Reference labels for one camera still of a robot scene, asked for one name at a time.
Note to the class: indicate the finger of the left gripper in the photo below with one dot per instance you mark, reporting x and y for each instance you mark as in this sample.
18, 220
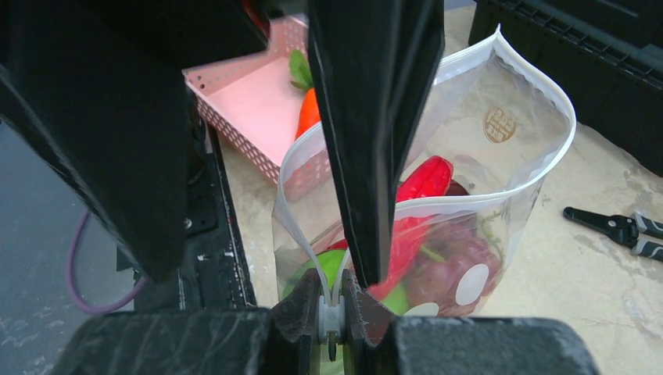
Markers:
97, 89
373, 64

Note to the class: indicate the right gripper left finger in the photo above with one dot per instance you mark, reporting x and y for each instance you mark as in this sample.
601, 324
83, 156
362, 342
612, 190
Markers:
280, 340

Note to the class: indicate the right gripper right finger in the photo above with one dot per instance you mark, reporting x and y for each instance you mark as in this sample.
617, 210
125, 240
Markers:
379, 342

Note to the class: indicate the pink toy grape bunch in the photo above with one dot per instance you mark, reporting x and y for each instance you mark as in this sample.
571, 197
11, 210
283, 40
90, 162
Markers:
459, 263

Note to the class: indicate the clear zip top bag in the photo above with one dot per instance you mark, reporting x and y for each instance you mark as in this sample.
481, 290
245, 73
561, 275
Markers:
498, 125

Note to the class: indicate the red toy chili pepper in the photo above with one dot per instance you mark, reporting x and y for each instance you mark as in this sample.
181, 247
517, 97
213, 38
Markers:
432, 178

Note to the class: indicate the pink perforated plastic basket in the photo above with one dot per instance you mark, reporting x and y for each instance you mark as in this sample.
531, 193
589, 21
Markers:
251, 102

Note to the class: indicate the black plastic toolbox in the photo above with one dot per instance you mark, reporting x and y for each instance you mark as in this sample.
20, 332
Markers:
606, 55

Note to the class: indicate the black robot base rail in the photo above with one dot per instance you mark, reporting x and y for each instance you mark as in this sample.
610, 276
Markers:
212, 217

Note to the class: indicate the black handled pliers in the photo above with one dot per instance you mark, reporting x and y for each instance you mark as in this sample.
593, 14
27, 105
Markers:
623, 230

